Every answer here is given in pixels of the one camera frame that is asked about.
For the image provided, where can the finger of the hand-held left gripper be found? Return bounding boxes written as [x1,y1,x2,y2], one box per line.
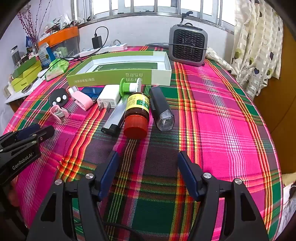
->
[0,124,41,149]
[0,126,55,158]

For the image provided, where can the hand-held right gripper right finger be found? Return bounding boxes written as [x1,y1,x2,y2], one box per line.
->
[178,151,270,241]

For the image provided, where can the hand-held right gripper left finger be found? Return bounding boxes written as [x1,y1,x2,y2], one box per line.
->
[26,151,120,241]

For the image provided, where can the pink ring clip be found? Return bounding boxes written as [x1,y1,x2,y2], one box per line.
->
[50,105,69,123]

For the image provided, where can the black disc white dots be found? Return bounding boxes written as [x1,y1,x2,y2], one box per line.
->
[48,89,69,107]

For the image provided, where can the pink plastic case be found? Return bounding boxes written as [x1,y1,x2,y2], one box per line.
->
[69,91,93,112]

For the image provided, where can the silver black slim device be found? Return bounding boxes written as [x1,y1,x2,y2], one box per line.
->
[101,100,126,136]

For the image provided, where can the blue usb device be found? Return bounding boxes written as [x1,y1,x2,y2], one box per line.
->
[81,87,104,103]

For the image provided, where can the brown bottle red cap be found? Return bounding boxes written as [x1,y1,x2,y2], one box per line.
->
[123,92,150,139]

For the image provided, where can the white charger plug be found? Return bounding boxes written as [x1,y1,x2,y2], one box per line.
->
[97,85,122,111]

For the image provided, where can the black bike light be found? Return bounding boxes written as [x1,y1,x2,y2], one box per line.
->
[149,87,175,131]

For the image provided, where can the green white plastic knob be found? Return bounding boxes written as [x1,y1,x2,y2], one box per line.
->
[119,77,142,96]

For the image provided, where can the green white cardboard box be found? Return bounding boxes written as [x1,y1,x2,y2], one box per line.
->
[66,51,172,88]

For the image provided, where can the white side table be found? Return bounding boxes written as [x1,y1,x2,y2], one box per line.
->
[4,76,41,105]

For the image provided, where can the lime yellow flat box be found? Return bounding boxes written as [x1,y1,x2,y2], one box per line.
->
[11,67,43,92]

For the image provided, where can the dark green flat box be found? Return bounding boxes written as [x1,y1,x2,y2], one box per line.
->
[12,57,42,79]

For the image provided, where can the pink green plaid tablecloth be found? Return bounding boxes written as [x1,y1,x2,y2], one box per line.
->
[5,45,284,241]

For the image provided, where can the green tissue pack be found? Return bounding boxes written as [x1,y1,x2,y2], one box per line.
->
[45,58,70,81]

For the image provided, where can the glass jar dark lid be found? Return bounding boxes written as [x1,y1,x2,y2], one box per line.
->
[11,46,21,65]

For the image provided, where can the blue white carton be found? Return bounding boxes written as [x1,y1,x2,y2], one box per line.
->
[38,45,56,69]

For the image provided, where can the clear bin orange lid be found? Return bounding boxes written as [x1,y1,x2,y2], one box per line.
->
[37,26,80,57]

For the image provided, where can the black power adapter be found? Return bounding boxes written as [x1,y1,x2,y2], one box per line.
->
[92,36,103,49]

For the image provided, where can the wooden cabinet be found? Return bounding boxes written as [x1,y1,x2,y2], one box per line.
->
[253,23,296,174]

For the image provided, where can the purple dried flower branches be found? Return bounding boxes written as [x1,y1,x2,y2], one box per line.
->
[17,0,50,47]

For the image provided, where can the white power strip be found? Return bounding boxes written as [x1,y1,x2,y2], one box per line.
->
[79,43,128,57]

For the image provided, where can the pile of assorted stationery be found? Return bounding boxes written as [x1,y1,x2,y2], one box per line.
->
[42,19,79,32]

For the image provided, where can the floral white cloth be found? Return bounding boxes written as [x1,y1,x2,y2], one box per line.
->
[206,46,238,75]

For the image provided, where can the grey fan heater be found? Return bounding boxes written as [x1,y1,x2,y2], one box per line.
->
[168,23,207,67]

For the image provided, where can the patterned cream curtain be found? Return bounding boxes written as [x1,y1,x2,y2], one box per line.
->
[230,0,284,100]

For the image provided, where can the black window hook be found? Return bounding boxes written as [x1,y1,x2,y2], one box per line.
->
[180,11,193,24]

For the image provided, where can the metal window grille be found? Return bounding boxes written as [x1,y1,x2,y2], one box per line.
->
[69,0,236,33]

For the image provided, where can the black adapter cable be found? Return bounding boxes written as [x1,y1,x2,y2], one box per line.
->
[94,26,109,50]

